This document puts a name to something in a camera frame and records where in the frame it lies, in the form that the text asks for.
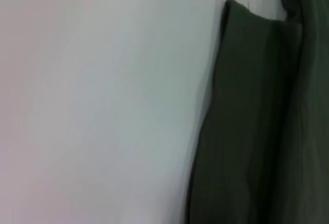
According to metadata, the dark green FREE t-shirt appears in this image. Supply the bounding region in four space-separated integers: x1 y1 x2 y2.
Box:
185 0 329 224

